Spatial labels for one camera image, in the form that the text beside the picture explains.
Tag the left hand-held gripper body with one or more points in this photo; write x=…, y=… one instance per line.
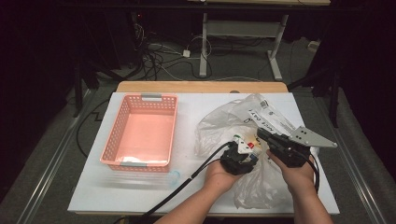
x=236, y=161

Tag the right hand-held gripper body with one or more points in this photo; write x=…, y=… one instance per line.
x=289, y=152

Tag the clear smiley-print plastic bag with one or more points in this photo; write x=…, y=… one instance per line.
x=218, y=124

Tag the pink perforated plastic basket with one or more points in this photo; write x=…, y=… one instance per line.
x=146, y=130

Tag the person's left hand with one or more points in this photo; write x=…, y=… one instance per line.
x=218, y=179

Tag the person's right hand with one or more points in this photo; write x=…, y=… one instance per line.
x=297, y=179

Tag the black metal stand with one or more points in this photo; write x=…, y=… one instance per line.
x=77, y=90
x=333, y=99

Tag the white foam board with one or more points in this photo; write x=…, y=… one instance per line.
x=186, y=109

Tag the white-legged desk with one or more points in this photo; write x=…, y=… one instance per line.
x=204, y=46

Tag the small white power adapter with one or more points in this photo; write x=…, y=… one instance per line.
x=186, y=53

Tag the grey metal floor rail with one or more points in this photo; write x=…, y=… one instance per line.
x=53, y=161
x=355, y=165

